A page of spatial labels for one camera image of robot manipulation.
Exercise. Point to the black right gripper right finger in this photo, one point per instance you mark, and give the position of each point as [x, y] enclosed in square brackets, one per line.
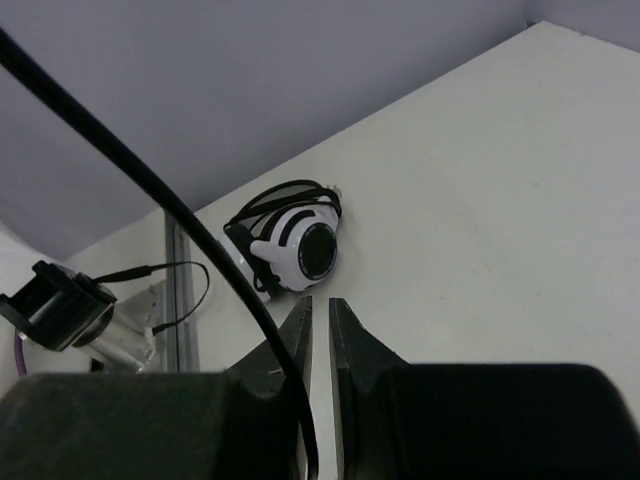
[398, 420]

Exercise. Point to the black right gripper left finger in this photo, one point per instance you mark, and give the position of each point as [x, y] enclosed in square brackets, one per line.
[239, 423]

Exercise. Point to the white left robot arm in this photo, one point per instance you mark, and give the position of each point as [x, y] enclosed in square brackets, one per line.
[59, 308]

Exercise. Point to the white black headphones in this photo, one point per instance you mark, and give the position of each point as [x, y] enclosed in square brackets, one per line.
[285, 238]

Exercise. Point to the aluminium table edge rail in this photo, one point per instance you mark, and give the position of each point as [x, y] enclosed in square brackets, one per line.
[182, 353]

